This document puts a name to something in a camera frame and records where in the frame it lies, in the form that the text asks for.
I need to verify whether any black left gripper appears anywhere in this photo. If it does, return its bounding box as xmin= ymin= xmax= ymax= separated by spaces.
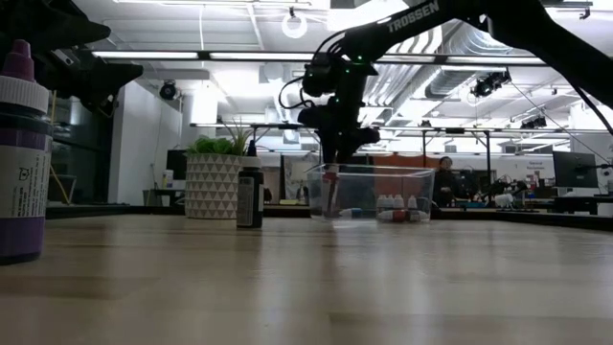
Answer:
xmin=0 ymin=0 xmax=145 ymax=117

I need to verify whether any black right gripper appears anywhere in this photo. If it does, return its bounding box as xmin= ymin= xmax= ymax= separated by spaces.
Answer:
xmin=319 ymin=107 xmax=382 ymax=169

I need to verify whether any clear plastic bin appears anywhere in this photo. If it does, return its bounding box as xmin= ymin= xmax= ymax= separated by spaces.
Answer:
xmin=306 ymin=163 xmax=437 ymax=224

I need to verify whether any large red food coloring bottle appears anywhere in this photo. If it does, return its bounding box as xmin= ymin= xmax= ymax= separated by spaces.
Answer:
xmin=321 ymin=164 xmax=343 ymax=220

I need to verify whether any small orange food coloring bottle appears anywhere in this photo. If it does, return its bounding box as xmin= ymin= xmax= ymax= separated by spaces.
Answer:
xmin=376 ymin=209 xmax=409 ymax=223

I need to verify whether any large black food coloring bottle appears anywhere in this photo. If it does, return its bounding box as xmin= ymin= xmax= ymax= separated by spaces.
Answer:
xmin=238 ymin=139 xmax=265 ymax=229

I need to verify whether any large purple food coloring bottle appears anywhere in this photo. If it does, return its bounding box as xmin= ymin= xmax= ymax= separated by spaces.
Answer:
xmin=0 ymin=39 xmax=53 ymax=266

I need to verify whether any orange panel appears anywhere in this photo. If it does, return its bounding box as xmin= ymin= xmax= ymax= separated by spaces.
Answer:
xmin=356 ymin=152 xmax=449 ymax=208

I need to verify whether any white LED light strip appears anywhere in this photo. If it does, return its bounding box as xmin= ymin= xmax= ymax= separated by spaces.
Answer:
xmin=444 ymin=56 xmax=547 ymax=65
xmin=91 ymin=51 xmax=200 ymax=60
xmin=375 ymin=53 xmax=437 ymax=62
xmin=209 ymin=52 xmax=315 ymax=61

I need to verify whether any person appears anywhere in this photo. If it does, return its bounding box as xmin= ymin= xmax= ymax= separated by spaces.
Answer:
xmin=433 ymin=155 xmax=462 ymax=208

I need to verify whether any grey chair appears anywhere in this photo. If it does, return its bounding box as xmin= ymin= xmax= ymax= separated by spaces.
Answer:
xmin=47 ymin=173 xmax=78 ymax=206

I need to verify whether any green succulent plant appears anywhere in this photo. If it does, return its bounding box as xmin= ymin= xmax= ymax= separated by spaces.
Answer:
xmin=185 ymin=119 xmax=256 ymax=157

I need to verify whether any white triangle-patterned planter pot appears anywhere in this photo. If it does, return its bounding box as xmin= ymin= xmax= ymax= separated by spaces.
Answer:
xmin=185 ymin=152 xmax=243 ymax=220

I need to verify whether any black computer monitor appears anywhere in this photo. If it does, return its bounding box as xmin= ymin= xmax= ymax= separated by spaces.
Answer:
xmin=166 ymin=149 xmax=188 ymax=181
xmin=552 ymin=150 xmax=600 ymax=189

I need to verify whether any black track spotlight cluster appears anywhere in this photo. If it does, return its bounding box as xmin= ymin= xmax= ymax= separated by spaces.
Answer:
xmin=471 ymin=69 xmax=512 ymax=99

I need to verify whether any black workstation frame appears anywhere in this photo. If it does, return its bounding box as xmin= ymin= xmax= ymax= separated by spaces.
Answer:
xmin=190 ymin=123 xmax=613 ymax=212

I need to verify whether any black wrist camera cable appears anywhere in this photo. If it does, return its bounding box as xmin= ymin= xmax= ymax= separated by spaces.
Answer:
xmin=279 ymin=29 xmax=351 ymax=110

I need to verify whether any black overhead frame bar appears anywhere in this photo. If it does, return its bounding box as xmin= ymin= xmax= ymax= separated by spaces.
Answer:
xmin=90 ymin=50 xmax=613 ymax=67

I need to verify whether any yellow extension cable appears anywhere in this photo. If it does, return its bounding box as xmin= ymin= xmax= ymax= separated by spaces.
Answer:
xmin=47 ymin=90 xmax=73 ymax=206

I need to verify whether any silver ventilation duct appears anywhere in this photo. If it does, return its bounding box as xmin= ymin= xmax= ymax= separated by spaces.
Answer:
xmin=423 ymin=21 xmax=528 ymax=100

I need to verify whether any white ring lamp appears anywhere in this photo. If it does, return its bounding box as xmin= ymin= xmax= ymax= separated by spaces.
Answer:
xmin=281 ymin=11 xmax=308 ymax=39

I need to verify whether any thin black cable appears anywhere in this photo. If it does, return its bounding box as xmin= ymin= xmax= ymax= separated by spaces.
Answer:
xmin=509 ymin=80 xmax=613 ymax=168

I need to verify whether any black arm base cable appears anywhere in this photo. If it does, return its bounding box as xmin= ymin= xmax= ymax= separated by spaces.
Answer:
xmin=567 ymin=80 xmax=613 ymax=139

